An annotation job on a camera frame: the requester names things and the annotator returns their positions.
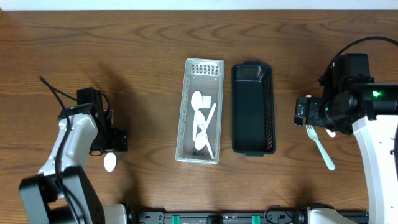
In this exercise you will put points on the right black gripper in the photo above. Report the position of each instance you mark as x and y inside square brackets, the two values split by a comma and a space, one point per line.
[313, 117]

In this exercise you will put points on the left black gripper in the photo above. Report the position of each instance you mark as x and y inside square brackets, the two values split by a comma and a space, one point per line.
[119, 140]

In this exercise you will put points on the white spoon vertical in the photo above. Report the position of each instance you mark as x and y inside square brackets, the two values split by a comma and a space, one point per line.
[110, 162]

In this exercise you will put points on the pale green plastic fork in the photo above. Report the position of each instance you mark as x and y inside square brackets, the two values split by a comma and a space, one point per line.
[314, 136]

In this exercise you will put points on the black mesh plastic basket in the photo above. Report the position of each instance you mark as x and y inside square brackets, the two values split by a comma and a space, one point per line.
[253, 118]

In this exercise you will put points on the clear mesh plastic basket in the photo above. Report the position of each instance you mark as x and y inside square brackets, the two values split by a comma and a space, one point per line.
[199, 128]

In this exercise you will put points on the white spoon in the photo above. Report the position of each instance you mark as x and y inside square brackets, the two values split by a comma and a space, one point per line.
[196, 103]
[210, 115]

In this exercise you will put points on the white spoon horizontal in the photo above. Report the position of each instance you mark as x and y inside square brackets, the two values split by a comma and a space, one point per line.
[202, 137]

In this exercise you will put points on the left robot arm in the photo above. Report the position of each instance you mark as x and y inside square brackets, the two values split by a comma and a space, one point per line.
[61, 191]

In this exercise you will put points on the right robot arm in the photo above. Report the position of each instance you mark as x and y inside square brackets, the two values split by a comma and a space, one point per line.
[369, 112]

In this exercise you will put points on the pale pink plastic spoon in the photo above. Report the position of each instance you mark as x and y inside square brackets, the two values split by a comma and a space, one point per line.
[332, 134]

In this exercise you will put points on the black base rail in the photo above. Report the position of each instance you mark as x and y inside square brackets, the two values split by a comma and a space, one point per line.
[315, 213]

